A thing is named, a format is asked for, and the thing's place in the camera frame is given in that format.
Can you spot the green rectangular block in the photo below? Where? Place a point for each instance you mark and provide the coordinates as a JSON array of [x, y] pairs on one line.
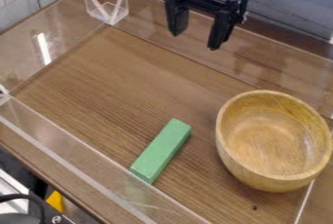
[[160, 150]]

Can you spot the brown wooden bowl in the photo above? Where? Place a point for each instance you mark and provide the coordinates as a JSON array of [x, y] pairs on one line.
[[273, 140]]

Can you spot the clear acrylic wall enclosure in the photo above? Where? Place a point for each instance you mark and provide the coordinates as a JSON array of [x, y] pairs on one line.
[[96, 77]]

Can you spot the yellow label plate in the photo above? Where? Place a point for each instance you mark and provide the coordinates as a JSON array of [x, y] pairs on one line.
[[55, 201]]

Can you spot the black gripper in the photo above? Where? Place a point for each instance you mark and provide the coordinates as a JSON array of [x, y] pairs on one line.
[[224, 19]]

